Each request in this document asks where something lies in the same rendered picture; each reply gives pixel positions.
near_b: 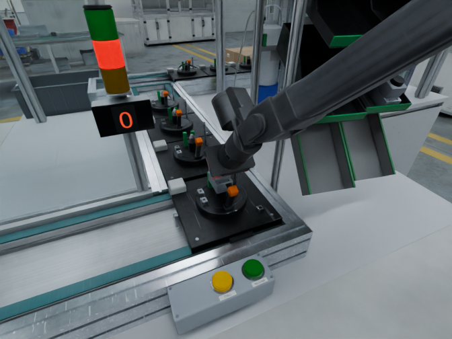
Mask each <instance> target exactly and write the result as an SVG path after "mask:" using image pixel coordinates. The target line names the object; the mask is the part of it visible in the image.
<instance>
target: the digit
mask: <svg viewBox="0 0 452 339"><path fill-rule="evenodd" d="M110 109H111V112H112V116H113V119H114V123H115V126H116V131H117V133H121V132H126V131H130V130H138V129H139V126H138V122H137V117H136V113H135V107H134V104H131V105H126V106H117V107H111V108H110Z"/></svg>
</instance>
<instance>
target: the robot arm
mask: <svg viewBox="0 0 452 339"><path fill-rule="evenodd" d="M450 46H452V0H411V1H410V2H408V3H407V4H405V5H404V6H403V7H401V8H400V9H399V10H397V11H396V12H395V13H393V14H392V15H390V16H389V17H388V18H386V19H385V20H383V21H382V22H381V23H380V24H378V25H376V26H375V27H374V28H373V29H371V30H369V31H368V32H367V33H366V34H364V35H363V36H361V37H360V38H359V39H357V40H356V41H354V42H353V43H352V44H350V45H349V46H347V47H346V48H345V49H344V50H342V51H341V52H339V53H338V54H337V55H335V56H333V57H332V58H331V59H330V60H328V61H327V62H325V63H324V64H323V65H322V66H320V67H318V68H317V69H316V70H314V71H313V72H311V73H310V74H308V75H307V76H305V77H304V78H302V79H301V80H299V81H297V82H295V83H292V84H290V85H289V86H287V87H286V88H284V89H283V90H282V91H280V92H279V93H277V94H276V95H275V96H274V97H273V96H268V97H267V98H266V99H264V100H263V101H261V102H260V103H259V104H258V105H256V106H255V105H254V103H253V102H252V100H251V98H250V96H249V94H248V92H247V90H246V88H243V87H228V88H227V89H226V90H225V91H222V92H220V93H218V94H217V95H216V96H215V97H214V98H213V99H212V100H211V103H212V105H213V108H214V110H215V114H216V115H217V118H218V121H219V124H220V125H221V129H222V130H224V131H227V130H228V131H233V132H232V134H231V135H230V137H229V138H228V139H227V140H226V142H225V143H224V144H220V145H214V146H210V147H206V148H205V149H204V155H205V157H206V161H207V164H208V167H209V171H210V174H211V178H212V179H213V180H215V179H218V178H221V176H222V177H224V176H229V175H232V174H237V173H240V172H241V173H242V172H247V171H248V170H249V169H250V168H253V167H254V166H255V165H256V164H255V161H254V158H253V155H254V154H255V153H257V152H258V151H259V150H260V149H261V147H262V144H263V143H267V142H273V141H279V140H285V139H289V138H291V137H293V136H295V135H296V134H298V133H300V132H302V131H304V130H306V129H307V127H308V126H310V125H312V124H314V123H316V122H317V121H319V120H321V119H322V118H323V117H324V116H325V115H326V114H328V113H330V112H332V111H333V110H335V109H337V108H339V107H341V106H343V105H345V104H347V103H348V102H350V101H352V100H354V99H355V98H357V97H359V96H361V95H363V94H364V93H367V92H368V91H370V90H372V89H374V88H376V87H377V86H379V85H381V84H382V83H385V82H386V81H389V80H390V79H392V78H394V77H396V76H397V75H399V74H401V73H403V72H404V71H407V70H408V69H410V68H412V67H414V66H416V65H418V64H419V63H421V62H423V61H425V60H426V59H429V58H430V57H432V56H434V55H436V54H438V53H439V52H441V51H443V50H445V49H446V48H449V47H450Z"/></svg>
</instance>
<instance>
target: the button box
mask: <svg viewBox="0 0 452 339"><path fill-rule="evenodd" d="M250 259H255V260H258V261H259V262H261V264H262V266H263V272H262V275H261V276H260V277H258V278H249V277H248V276H246V275H245V273H244V271H243V265H244V264H245V262H246V261H247V260H250ZM221 270H223V271H226V272H228V273H229V274H230V275H231V277H232V285H231V287H230V289H229V290H227V291H224V292H220V291H217V290H215V289H214V287H213V285H212V277H213V275H214V274H215V273H216V272H218V271H221ZM274 283H275V277H274V275H273V273H272V272H271V270H270V269H269V267H268V265H267V264H266V263H265V261H264V259H263V257H262V256H261V255H260V253H257V254H254V255H252V256H248V257H247V258H243V259H241V260H238V261H236V262H233V263H230V264H228V265H225V266H222V267H220V268H217V269H214V270H212V271H209V272H206V273H204V274H201V275H198V276H195V277H193V278H190V279H188V280H185V281H182V282H179V283H177V284H175V285H172V286H170V287H168V288H167V293H168V297H169V302H170V305H171V309H172V314H173V317H174V322H175V325H176V330H177V333H178V335H181V334H183V333H185V332H188V331H190V330H193V329H194V328H197V327H199V326H201V325H203V324H206V323H208V322H211V321H213V320H214V319H217V318H219V317H221V316H224V315H226V314H228V313H231V312H232V311H235V310H237V309H239V308H241V307H244V306H246V305H249V304H250V303H253V302H255V301H257V300H259V299H262V298H264V297H267V296H269V295H271V294H272V292H273V288H274Z"/></svg>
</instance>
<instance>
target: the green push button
mask: <svg viewBox="0 0 452 339"><path fill-rule="evenodd" d="M243 271H244V273H245V275H246V276H248V277H249V278H258V277H260V276H261V275H262V272H263V266H262V264H261V262H259V261H258V260H255V259H250V260H247V261H246V262H245V264H244V265H243Z"/></svg>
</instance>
